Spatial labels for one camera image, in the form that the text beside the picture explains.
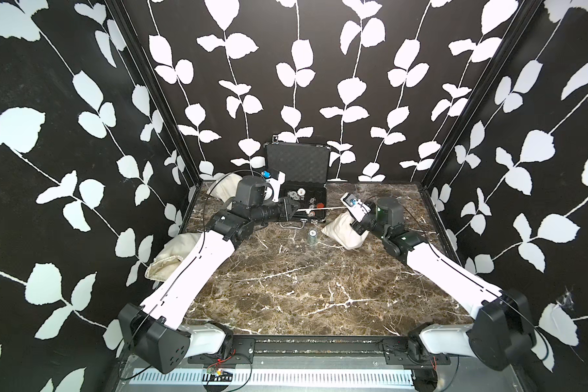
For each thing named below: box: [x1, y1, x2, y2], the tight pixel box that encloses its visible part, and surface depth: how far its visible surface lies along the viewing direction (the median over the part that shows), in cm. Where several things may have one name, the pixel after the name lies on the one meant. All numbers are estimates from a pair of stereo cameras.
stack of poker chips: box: [307, 228, 318, 245], surface depth 97 cm
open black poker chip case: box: [263, 135, 330, 224], surface depth 112 cm
